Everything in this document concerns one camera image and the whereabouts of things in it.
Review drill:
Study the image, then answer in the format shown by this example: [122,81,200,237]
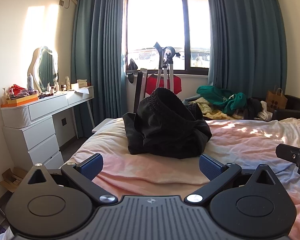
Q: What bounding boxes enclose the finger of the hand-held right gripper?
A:
[276,142,300,177]

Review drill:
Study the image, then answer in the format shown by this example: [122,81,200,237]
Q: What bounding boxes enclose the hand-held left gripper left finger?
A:
[22,153,117,204]

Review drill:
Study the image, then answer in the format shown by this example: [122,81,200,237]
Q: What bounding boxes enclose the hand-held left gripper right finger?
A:
[186,154,278,204]

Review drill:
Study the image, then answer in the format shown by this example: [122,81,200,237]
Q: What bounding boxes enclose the black pants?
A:
[122,87,213,159]

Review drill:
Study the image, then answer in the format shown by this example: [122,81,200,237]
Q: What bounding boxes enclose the dark clothes pile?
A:
[240,97,265,120]

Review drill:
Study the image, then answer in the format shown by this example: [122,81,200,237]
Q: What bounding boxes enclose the bed with pastel duvet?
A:
[64,116,300,240]

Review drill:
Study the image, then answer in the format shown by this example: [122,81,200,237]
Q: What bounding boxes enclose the white cloth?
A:
[257,100,274,122]

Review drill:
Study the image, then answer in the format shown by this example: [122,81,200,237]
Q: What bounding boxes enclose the black leather sofa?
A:
[250,94,300,122]

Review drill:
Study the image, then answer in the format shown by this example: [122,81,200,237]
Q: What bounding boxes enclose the brown paper bag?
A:
[266,88,288,113]

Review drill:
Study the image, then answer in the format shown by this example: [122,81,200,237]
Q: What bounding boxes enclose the yellow knit garment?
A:
[190,96,237,120]

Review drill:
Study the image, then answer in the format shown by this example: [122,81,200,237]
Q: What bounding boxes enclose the white dressing table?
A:
[0,85,95,173]

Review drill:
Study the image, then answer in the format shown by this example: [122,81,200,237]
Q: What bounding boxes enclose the green garment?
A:
[196,85,248,114]

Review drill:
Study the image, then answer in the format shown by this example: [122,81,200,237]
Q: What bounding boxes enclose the cardboard box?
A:
[0,167,28,193]

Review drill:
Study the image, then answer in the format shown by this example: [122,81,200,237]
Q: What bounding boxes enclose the white folded panel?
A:
[133,68,148,114]

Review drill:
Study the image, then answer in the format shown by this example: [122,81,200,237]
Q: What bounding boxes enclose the orange tray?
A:
[0,94,39,108]

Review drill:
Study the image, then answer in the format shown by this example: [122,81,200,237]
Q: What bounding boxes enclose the red cloth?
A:
[144,74,182,94]

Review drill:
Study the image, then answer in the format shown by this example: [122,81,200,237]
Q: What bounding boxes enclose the black hanging cloth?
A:
[127,58,139,83]

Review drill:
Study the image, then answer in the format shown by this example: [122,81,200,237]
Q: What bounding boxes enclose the garment steamer stand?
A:
[154,41,182,94]

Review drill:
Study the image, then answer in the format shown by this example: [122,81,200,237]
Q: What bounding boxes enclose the wavy white vanity mirror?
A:
[27,46,59,93]

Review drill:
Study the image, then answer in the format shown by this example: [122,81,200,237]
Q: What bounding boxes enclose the teal curtain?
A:
[70,0,128,139]
[206,0,288,98]

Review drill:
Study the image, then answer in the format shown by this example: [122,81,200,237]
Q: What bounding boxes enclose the black framed window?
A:
[124,0,212,75]

